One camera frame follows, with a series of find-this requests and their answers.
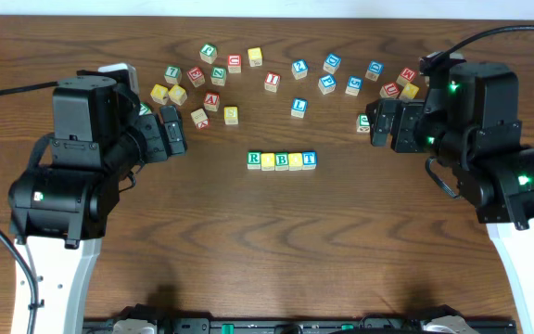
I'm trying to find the green R letter block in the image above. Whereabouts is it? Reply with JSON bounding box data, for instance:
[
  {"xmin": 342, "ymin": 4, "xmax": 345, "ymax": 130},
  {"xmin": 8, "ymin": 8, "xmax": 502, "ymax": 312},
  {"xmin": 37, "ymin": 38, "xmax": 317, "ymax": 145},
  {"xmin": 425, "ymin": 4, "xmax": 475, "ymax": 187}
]
[{"xmin": 247, "ymin": 151, "xmax": 261, "ymax": 170}]

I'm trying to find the blue T letter block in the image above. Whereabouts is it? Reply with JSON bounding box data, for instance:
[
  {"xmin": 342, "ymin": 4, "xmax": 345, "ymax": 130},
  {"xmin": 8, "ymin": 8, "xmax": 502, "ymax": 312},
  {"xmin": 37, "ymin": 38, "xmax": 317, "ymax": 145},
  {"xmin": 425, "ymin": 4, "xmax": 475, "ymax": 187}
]
[{"xmin": 302, "ymin": 151, "xmax": 317, "ymax": 170}]

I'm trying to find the yellow O letter block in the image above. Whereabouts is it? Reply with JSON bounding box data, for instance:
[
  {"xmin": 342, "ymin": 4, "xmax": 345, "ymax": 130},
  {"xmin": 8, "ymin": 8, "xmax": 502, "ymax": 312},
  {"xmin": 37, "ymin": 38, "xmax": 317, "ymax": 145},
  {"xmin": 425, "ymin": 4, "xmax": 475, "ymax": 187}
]
[{"xmin": 261, "ymin": 153, "xmax": 275, "ymax": 171}]

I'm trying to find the green B letter block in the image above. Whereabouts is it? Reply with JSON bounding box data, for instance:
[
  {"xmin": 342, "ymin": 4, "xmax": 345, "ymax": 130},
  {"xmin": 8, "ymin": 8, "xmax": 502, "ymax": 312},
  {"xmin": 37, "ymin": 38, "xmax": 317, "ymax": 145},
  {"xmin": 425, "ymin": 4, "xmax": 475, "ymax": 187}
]
[{"xmin": 274, "ymin": 152, "xmax": 289, "ymax": 171}]

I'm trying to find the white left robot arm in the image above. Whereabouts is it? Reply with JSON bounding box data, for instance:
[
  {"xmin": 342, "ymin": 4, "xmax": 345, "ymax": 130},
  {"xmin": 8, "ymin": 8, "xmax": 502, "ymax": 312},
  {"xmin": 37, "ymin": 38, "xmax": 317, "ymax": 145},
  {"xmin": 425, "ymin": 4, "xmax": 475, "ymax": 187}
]
[{"xmin": 8, "ymin": 63, "xmax": 187, "ymax": 333}]

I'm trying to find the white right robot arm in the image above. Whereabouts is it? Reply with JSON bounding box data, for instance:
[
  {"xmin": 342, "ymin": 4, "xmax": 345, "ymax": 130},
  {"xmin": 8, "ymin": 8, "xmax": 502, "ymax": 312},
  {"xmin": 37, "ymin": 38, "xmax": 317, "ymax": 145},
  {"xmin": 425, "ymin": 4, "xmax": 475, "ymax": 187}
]
[{"xmin": 365, "ymin": 54, "xmax": 534, "ymax": 333}]

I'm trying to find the green V letter block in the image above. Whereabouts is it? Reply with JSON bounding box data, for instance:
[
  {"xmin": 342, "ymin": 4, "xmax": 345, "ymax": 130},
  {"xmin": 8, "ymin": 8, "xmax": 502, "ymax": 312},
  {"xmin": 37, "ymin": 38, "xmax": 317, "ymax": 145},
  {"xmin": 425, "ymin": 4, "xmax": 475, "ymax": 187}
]
[{"xmin": 139, "ymin": 103, "xmax": 152, "ymax": 116}]

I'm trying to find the yellow X letter block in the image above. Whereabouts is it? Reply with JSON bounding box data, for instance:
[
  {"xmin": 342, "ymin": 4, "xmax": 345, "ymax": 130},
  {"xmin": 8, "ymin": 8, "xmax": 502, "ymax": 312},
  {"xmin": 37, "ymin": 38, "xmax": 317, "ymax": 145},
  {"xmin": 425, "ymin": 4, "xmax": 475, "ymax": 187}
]
[{"xmin": 399, "ymin": 83, "xmax": 419, "ymax": 100}]

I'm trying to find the red U block right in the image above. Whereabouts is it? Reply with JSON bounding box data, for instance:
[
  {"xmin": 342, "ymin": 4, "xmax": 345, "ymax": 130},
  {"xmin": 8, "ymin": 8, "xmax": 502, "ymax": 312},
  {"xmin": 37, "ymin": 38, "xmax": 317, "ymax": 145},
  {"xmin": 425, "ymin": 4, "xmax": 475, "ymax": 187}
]
[{"xmin": 379, "ymin": 83, "xmax": 401, "ymax": 98}]

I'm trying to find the yellow K letter block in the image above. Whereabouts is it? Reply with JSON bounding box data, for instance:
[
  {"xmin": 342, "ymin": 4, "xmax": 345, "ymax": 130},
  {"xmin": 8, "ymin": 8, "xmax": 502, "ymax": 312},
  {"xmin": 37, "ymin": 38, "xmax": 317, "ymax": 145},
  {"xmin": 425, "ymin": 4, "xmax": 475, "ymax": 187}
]
[{"xmin": 150, "ymin": 84, "xmax": 169, "ymax": 105}]

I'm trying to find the green J block right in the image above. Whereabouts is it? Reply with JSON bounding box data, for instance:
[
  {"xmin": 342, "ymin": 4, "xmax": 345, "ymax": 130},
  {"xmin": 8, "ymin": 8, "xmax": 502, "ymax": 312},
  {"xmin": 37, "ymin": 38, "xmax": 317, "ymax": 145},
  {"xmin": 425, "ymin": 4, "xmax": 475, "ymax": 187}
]
[{"xmin": 356, "ymin": 113, "xmax": 370, "ymax": 133}]

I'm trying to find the yellow C letter block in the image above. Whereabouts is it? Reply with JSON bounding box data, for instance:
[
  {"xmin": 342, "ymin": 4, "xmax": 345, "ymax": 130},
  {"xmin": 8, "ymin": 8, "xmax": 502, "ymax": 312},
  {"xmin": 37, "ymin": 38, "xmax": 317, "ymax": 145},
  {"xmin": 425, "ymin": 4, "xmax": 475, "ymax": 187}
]
[{"xmin": 169, "ymin": 84, "xmax": 187, "ymax": 106}]

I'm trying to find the red M letter block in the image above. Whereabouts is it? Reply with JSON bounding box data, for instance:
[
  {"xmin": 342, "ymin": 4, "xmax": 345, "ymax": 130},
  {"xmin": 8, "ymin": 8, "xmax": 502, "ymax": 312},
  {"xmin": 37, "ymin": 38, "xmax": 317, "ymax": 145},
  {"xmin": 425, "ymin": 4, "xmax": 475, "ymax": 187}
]
[{"xmin": 396, "ymin": 67, "xmax": 417, "ymax": 86}]

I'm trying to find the green 7 number block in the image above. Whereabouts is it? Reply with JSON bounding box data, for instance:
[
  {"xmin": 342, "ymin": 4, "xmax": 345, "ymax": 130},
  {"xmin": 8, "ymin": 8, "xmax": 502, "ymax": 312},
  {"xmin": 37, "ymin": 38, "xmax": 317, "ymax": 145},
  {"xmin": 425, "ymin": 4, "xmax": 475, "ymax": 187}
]
[{"xmin": 164, "ymin": 65, "xmax": 182, "ymax": 85}]

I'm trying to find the red A letter block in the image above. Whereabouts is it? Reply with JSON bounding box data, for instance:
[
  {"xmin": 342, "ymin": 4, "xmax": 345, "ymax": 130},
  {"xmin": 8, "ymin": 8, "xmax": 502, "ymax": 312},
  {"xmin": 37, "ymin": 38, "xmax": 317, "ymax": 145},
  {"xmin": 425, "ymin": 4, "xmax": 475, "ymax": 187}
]
[{"xmin": 203, "ymin": 92, "xmax": 220, "ymax": 112}]

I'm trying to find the blue 5 number block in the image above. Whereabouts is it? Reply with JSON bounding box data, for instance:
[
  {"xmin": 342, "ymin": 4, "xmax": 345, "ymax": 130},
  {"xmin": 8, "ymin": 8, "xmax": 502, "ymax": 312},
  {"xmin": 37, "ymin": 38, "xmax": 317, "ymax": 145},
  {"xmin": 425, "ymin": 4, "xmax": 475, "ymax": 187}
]
[{"xmin": 345, "ymin": 76, "xmax": 363, "ymax": 96}]

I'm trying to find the red E letter block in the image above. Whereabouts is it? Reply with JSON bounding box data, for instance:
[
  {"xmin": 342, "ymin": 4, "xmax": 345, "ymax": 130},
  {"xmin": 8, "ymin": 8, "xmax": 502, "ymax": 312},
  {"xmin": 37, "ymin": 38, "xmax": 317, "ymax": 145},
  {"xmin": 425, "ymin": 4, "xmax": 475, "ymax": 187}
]
[{"xmin": 186, "ymin": 67, "xmax": 205, "ymax": 87}]

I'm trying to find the yellow S letter block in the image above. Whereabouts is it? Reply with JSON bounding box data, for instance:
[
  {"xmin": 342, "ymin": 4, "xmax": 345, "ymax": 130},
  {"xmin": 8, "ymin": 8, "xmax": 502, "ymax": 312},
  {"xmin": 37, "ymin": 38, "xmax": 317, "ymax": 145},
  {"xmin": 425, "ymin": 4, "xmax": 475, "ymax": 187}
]
[{"xmin": 223, "ymin": 106, "xmax": 239, "ymax": 125}]

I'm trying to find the green Z letter block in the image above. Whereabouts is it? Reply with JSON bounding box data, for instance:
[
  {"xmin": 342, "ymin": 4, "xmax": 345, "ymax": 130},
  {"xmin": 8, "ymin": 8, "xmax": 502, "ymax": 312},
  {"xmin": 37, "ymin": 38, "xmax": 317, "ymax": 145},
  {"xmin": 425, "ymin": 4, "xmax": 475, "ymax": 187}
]
[{"xmin": 210, "ymin": 67, "xmax": 227, "ymax": 86}]

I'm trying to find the blue P letter block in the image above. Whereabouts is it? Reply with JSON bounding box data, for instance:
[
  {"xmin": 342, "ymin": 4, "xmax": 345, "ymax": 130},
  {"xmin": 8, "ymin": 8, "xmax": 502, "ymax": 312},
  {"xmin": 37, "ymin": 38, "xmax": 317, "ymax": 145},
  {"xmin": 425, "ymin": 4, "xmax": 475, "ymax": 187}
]
[{"xmin": 318, "ymin": 74, "xmax": 337, "ymax": 95}]

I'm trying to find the blue D letter block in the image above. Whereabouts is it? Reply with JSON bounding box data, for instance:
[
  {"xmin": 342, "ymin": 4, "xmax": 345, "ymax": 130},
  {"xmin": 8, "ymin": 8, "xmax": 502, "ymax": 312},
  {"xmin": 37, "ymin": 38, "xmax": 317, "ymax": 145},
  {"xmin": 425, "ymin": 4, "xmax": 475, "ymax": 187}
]
[{"xmin": 323, "ymin": 53, "xmax": 341, "ymax": 74}]

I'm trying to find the green J letter block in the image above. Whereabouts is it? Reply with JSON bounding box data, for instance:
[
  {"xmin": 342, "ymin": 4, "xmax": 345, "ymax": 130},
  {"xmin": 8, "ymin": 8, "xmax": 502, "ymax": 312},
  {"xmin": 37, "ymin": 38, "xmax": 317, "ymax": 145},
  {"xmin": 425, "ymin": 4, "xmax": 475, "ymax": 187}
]
[{"xmin": 199, "ymin": 44, "xmax": 218, "ymax": 64}]

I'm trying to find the red U letter block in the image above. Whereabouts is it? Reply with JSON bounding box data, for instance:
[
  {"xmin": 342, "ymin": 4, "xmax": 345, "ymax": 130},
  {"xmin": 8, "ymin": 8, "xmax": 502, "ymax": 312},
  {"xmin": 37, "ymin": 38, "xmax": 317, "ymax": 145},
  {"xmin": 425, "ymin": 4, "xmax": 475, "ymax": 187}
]
[{"xmin": 227, "ymin": 54, "xmax": 242, "ymax": 73}]

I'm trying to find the blue L letter block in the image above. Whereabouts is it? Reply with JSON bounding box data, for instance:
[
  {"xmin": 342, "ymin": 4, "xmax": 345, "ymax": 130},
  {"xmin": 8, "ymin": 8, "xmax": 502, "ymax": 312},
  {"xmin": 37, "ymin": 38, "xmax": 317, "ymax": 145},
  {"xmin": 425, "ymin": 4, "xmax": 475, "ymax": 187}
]
[{"xmin": 291, "ymin": 98, "xmax": 308, "ymax": 119}]

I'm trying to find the blue 2 number block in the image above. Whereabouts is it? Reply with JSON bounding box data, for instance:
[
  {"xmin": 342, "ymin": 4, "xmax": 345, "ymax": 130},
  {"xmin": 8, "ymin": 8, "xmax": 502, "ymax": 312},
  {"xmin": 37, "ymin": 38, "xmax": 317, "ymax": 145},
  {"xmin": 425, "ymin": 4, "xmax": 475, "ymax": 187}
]
[{"xmin": 291, "ymin": 59, "xmax": 309, "ymax": 80}]

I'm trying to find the red I letter block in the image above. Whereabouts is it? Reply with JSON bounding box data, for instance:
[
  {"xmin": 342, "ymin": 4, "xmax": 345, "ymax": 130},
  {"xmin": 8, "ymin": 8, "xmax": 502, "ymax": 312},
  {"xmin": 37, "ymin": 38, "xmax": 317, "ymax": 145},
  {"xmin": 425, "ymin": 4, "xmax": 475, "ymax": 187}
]
[{"xmin": 264, "ymin": 71, "xmax": 281, "ymax": 93}]

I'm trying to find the yellow block top row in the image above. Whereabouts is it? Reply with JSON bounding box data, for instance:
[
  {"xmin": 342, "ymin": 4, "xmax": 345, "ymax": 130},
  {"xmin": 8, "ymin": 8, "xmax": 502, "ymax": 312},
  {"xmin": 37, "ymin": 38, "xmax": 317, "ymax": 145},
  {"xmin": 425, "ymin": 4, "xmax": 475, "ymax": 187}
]
[{"xmin": 248, "ymin": 47, "xmax": 263, "ymax": 67}]

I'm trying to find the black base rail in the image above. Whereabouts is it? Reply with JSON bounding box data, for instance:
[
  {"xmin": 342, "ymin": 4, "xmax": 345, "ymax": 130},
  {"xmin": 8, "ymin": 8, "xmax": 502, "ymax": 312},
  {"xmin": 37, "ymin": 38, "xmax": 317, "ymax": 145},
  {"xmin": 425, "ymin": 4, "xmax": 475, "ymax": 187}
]
[{"xmin": 82, "ymin": 304, "xmax": 518, "ymax": 334}]

